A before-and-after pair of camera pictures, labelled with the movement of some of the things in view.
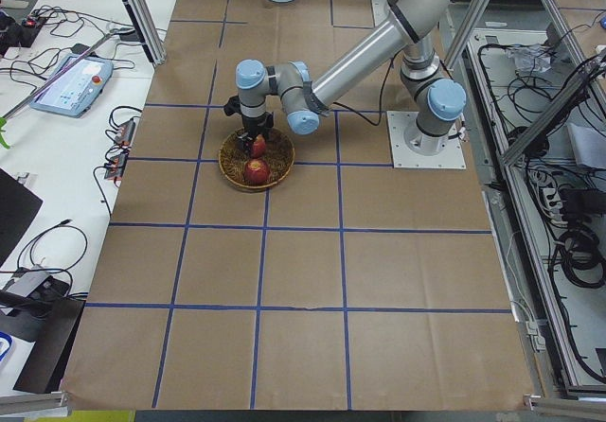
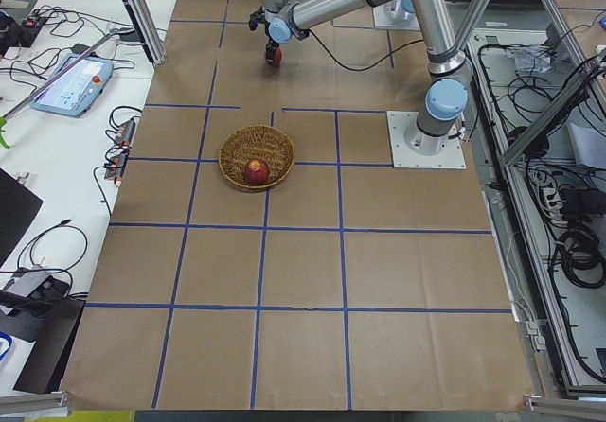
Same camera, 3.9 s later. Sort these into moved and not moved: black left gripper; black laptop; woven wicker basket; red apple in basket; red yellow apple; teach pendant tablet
Moved: black left gripper; red yellow apple
Not moved: woven wicker basket; black laptop; red apple in basket; teach pendant tablet
